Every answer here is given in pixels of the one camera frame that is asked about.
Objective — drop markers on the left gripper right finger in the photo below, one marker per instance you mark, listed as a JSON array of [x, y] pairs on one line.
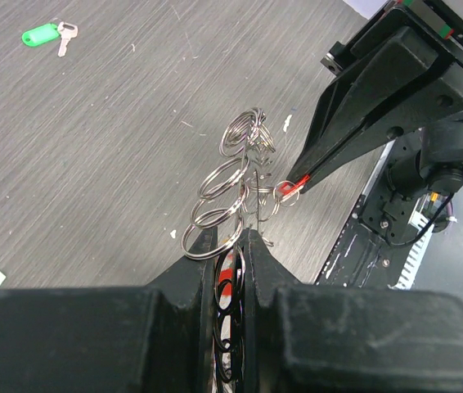
[[307, 338]]

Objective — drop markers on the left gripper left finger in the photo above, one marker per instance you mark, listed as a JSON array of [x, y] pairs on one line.
[[153, 338]]

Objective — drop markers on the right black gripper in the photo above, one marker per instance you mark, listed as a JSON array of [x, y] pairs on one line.
[[401, 71]]

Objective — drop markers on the red key tags bunch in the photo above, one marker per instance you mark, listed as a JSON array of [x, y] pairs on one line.
[[287, 188]]

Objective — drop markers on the large keyring with small rings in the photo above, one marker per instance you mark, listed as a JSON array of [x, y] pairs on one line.
[[231, 194]]

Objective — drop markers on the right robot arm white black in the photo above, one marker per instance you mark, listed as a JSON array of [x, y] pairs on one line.
[[438, 165]]

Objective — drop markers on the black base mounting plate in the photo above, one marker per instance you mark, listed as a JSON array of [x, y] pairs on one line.
[[361, 257]]

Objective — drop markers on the silver key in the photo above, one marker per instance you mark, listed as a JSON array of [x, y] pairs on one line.
[[67, 31]]

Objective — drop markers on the green key tag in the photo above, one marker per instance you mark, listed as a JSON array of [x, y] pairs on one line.
[[40, 35]]

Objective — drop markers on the aluminium rail with slotted duct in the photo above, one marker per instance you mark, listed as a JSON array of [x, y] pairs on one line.
[[419, 218]]

